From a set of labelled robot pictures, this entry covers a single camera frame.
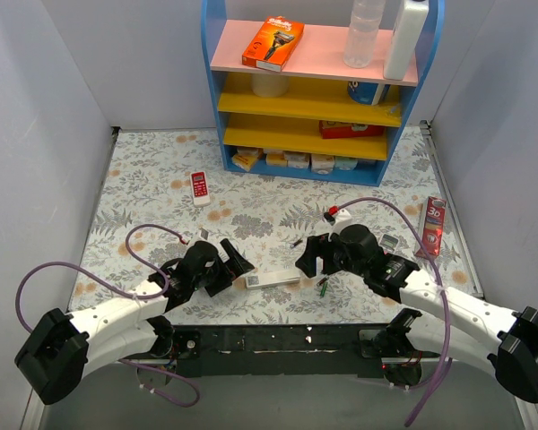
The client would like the white remote control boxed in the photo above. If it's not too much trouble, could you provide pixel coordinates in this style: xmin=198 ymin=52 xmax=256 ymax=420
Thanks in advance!
xmin=245 ymin=269 xmax=300 ymax=290

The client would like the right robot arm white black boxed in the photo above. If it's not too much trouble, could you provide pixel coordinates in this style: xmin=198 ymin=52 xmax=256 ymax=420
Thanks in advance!
xmin=295 ymin=224 xmax=538 ymax=403

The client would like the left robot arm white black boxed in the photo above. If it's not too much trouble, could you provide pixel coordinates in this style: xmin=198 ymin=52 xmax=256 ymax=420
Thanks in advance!
xmin=14 ymin=239 xmax=254 ymax=405

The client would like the grey remote with buttons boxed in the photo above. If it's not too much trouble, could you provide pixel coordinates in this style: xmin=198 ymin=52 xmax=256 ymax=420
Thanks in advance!
xmin=379 ymin=234 xmax=399 ymax=253

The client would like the red white small remote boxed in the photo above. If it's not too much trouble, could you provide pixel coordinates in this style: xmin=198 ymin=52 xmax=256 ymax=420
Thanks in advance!
xmin=190 ymin=171 xmax=211 ymax=208

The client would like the green battery lower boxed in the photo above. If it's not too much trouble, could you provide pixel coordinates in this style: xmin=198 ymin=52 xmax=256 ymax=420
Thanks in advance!
xmin=319 ymin=283 xmax=328 ymax=297

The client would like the white red small box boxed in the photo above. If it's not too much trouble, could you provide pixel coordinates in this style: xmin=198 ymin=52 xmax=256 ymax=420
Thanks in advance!
xmin=310 ymin=154 xmax=335 ymax=175

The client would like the teal white small box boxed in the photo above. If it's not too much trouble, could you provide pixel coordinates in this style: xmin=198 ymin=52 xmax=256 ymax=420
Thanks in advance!
xmin=334 ymin=156 xmax=358 ymax=171

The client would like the black base bar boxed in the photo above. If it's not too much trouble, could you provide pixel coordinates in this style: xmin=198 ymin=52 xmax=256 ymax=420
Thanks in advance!
xmin=120 ymin=322 xmax=436 ymax=380

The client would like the white small box centre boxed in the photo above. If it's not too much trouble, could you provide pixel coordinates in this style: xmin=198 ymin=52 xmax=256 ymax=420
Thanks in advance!
xmin=283 ymin=151 xmax=310 ymax=169

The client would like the red toothpaste box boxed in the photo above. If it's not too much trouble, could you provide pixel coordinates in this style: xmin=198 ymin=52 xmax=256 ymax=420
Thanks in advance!
xmin=415 ymin=196 xmax=447 ymax=259

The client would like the floral table mat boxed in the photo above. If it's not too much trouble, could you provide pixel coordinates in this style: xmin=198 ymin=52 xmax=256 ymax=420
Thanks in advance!
xmin=65 ymin=125 xmax=482 ymax=327

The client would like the yellow white small box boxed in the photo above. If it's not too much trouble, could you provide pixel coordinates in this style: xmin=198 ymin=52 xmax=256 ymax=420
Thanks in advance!
xmin=265 ymin=153 xmax=288 ymax=168

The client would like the orange yellow small box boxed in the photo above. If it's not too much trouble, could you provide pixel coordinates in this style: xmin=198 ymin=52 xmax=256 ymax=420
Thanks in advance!
xmin=231 ymin=151 xmax=263 ymax=172

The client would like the red box on shelf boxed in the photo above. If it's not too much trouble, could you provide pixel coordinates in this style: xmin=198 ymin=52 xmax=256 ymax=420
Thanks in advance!
xmin=319 ymin=120 xmax=386 ymax=139

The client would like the blue shelf unit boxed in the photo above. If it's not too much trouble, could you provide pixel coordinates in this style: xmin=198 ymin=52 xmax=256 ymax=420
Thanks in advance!
xmin=201 ymin=1 xmax=445 ymax=186

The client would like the blue white round container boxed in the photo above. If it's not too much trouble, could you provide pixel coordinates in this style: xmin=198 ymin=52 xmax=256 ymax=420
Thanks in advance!
xmin=347 ymin=82 xmax=390 ymax=106

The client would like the white paper roll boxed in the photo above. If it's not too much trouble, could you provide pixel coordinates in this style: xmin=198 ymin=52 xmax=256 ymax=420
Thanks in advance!
xmin=250 ymin=74 xmax=290 ymax=98

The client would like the orange razor box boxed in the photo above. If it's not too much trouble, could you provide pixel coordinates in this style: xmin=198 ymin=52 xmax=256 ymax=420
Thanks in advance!
xmin=241 ymin=16 xmax=305 ymax=73

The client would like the clear plastic bottle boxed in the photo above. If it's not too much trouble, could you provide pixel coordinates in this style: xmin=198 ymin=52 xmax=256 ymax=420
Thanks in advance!
xmin=343 ymin=0 xmax=386 ymax=68

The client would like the white tall bottle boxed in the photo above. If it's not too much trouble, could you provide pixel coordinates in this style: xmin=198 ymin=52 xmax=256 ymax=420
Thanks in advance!
xmin=384 ymin=0 xmax=430 ymax=81

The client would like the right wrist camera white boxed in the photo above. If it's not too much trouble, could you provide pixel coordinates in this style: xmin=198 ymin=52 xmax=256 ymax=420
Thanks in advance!
xmin=323 ymin=206 xmax=352 ymax=235

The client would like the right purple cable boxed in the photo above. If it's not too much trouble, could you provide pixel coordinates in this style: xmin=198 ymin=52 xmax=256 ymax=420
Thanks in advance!
xmin=325 ymin=196 xmax=454 ymax=427

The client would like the aluminium rail frame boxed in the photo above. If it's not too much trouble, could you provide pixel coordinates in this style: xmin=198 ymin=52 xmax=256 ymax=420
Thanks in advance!
xmin=20 ymin=118 xmax=538 ymax=430

